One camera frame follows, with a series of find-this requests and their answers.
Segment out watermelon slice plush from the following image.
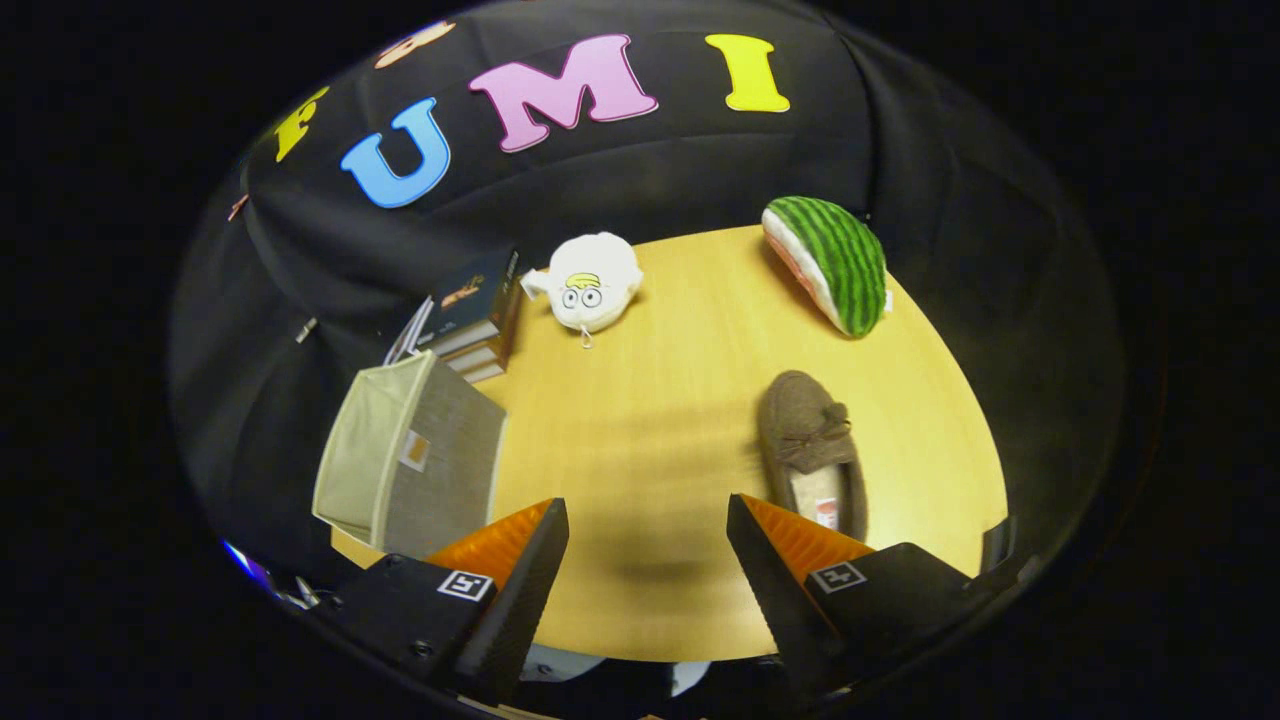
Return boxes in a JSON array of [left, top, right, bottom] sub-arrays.
[[762, 196, 891, 338]]

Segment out grey fabric storage box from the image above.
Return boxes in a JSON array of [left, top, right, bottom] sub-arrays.
[[312, 350, 508, 561]]

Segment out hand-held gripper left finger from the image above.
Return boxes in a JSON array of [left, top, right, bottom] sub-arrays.
[[318, 497, 571, 707]]

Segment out dark blue covered book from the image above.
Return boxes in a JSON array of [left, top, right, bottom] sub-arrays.
[[430, 250, 523, 346]]

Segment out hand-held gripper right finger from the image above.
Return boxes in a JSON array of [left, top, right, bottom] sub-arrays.
[[726, 493, 1003, 696]]

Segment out white plush toy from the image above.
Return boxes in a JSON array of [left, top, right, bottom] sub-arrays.
[[520, 232, 644, 349]]

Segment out white cover magazine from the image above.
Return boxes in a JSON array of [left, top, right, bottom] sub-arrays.
[[385, 297, 436, 366]]

